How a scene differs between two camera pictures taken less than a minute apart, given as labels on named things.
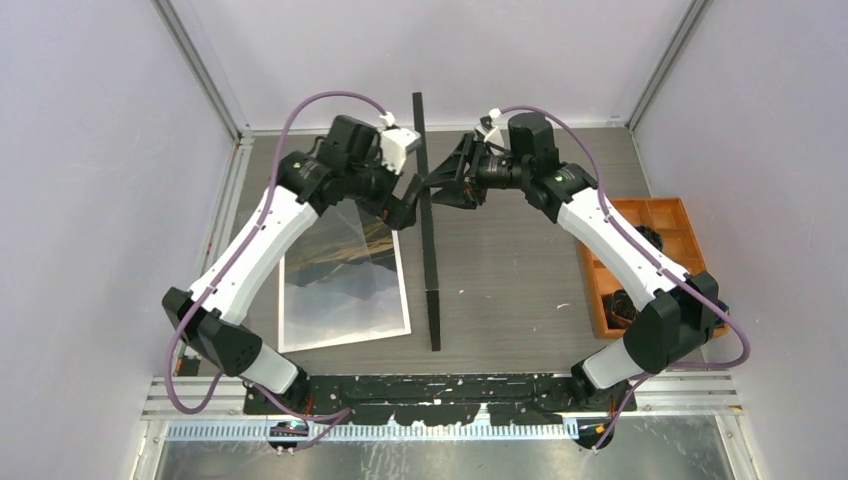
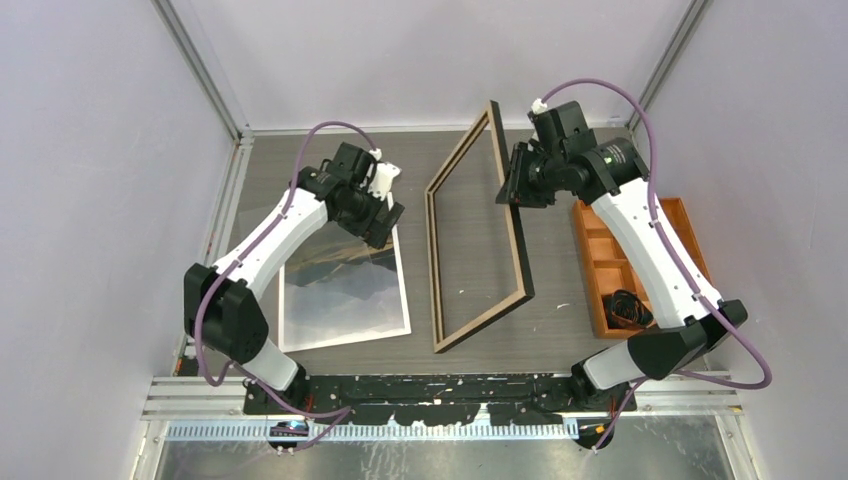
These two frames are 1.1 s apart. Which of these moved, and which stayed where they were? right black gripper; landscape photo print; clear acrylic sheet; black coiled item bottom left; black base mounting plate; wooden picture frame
Moved: wooden picture frame; right black gripper
Stayed: clear acrylic sheet; landscape photo print; black coiled item bottom left; black base mounting plate
